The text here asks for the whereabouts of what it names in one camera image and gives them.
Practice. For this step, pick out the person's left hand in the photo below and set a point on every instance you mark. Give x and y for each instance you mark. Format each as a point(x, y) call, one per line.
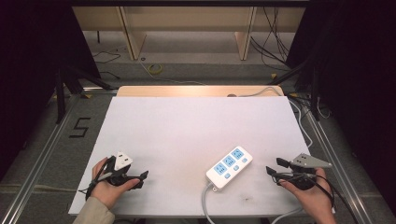
point(107, 191)

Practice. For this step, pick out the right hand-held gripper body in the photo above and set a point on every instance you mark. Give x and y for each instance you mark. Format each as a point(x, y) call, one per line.
point(308, 161)

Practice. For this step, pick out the white table board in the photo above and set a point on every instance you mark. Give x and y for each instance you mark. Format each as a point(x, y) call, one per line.
point(186, 130)

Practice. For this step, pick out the yellow tape roll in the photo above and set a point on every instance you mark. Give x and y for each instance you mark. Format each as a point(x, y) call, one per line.
point(154, 68)

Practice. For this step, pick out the black metal stand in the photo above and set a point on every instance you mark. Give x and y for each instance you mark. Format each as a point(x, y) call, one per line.
point(311, 81)
point(67, 84)

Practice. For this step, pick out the light wooden shelf unit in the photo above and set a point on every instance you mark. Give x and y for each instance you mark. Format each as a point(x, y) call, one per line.
point(186, 18)

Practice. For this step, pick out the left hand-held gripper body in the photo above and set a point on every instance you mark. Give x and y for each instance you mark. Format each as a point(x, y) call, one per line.
point(122, 161)

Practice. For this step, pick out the person's right hand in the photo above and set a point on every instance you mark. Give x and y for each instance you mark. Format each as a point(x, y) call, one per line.
point(314, 199)

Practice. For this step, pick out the metal floor rail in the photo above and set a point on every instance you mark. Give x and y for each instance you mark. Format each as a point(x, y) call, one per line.
point(37, 158)
point(339, 168)

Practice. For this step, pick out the white power strip blue sockets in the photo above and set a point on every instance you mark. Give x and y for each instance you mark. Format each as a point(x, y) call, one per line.
point(229, 168)

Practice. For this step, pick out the black curtain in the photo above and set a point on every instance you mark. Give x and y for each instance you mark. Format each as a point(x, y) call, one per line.
point(358, 93)
point(31, 77)

